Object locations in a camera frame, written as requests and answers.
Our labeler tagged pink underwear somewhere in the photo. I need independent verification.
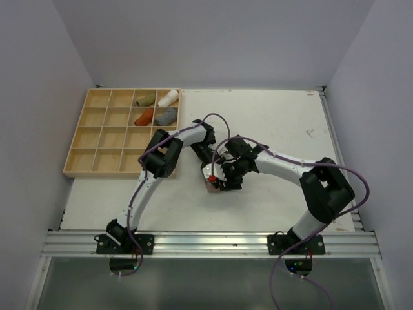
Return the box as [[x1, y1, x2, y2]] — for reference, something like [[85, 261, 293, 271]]
[[205, 179, 221, 194]]

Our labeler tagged orange and cream underwear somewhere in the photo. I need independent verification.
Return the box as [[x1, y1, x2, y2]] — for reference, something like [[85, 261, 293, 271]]
[[134, 108, 154, 126]]

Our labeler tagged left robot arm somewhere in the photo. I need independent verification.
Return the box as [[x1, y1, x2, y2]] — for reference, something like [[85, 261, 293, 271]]
[[106, 119, 215, 254]]

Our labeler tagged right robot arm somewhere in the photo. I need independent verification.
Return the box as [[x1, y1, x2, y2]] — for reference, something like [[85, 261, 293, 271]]
[[208, 136, 355, 254]]

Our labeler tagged grey rolled underwear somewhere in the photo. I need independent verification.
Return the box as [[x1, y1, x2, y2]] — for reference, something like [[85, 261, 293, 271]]
[[154, 108, 177, 126]]

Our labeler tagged white rolled underwear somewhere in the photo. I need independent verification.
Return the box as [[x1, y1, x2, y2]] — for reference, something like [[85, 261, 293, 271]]
[[158, 90, 179, 107]]

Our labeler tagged olive rolled underwear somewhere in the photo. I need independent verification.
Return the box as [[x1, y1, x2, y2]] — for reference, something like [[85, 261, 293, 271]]
[[136, 93, 156, 107]]

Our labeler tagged wooden compartment tray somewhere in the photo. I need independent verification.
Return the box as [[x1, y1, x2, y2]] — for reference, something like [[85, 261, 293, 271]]
[[63, 88, 181, 178]]

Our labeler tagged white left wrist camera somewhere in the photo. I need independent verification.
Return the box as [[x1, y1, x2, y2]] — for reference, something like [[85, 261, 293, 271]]
[[201, 163, 217, 181]]

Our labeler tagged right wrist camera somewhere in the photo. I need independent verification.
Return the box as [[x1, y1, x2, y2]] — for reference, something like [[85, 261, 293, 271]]
[[210, 163, 227, 181]]

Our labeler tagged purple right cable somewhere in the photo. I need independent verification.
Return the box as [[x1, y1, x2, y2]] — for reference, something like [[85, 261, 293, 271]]
[[211, 138, 371, 310]]

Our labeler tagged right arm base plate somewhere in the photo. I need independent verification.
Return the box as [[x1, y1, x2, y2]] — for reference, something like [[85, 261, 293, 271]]
[[267, 232, 326, 256]]

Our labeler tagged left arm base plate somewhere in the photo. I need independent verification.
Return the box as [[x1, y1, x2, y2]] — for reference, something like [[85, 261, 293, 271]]
[[94, 234, 155, 255]]

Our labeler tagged aluminium mounting rail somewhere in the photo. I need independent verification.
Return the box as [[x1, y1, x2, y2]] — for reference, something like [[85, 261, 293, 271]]
[[41, 231, 381, 258]]

